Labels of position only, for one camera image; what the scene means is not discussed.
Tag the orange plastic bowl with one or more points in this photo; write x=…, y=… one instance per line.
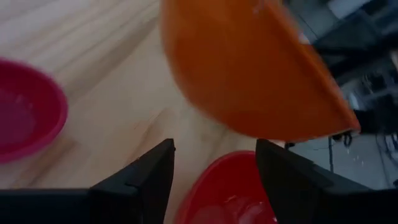
x=242, y=68

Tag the red plastic bowl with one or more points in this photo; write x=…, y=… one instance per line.
x=227, y=193

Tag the pink plastic bowl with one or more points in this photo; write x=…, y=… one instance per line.
x=28, y=112

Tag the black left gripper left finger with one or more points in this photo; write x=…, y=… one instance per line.
x=130, y=193

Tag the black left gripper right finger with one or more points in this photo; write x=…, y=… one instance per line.
x=298, y=193

